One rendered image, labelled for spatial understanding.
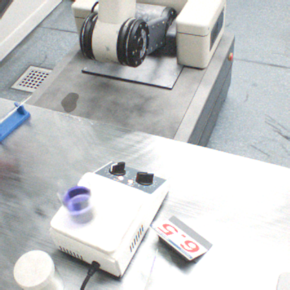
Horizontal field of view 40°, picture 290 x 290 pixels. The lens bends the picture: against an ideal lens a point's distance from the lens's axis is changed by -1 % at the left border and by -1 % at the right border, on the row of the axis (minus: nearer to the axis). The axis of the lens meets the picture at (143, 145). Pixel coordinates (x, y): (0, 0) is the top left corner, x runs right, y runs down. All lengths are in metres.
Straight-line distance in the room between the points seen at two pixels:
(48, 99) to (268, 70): 1.21
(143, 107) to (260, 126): 0.67
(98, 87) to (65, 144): 0.76
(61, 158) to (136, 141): 0.16
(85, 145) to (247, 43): 1.74
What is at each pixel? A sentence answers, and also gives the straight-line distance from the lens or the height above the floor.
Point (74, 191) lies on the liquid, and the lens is 0.63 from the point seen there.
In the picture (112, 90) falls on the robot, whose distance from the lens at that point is 1.59.
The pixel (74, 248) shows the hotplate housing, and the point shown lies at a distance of 0.67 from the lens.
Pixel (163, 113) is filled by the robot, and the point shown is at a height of 0.37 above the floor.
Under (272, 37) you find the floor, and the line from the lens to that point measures 2.54.
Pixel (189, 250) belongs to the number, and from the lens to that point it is 0.68.
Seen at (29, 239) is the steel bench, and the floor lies 0.75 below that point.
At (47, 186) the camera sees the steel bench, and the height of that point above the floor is 0.75.
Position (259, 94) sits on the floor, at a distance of 2.12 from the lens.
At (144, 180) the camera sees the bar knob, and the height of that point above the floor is 0.80.
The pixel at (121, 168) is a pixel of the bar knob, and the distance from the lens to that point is 0.75.
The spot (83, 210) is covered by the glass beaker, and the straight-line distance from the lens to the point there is 0.61.
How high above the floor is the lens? 1.38
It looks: 48 degrees down
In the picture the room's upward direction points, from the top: 7 degrees counter-clockwise
